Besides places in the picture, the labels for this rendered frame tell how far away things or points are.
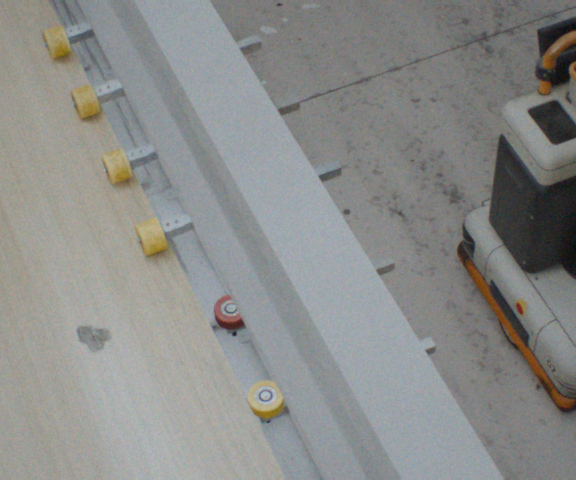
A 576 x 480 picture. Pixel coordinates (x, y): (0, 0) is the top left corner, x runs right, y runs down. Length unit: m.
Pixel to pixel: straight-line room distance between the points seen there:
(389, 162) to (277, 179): 3.31
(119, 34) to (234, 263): 0.34
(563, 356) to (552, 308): 0.16
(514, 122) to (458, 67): 1.30
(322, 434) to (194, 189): 0.30
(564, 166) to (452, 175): 1.02
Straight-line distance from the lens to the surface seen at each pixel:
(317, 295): 1.08
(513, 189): 3.67
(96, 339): 2.96
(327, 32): 4.92
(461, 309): 4.09
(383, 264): 3.11
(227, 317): 2.97
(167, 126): 1.34
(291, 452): 3.10
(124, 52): 1.43
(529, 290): 3.81
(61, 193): 3.27
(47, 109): 3.48
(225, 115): 1.22
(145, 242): 3.05
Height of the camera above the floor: 3.34
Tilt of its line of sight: 52 degrees down
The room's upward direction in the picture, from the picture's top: 4 degrees counter-clockwise
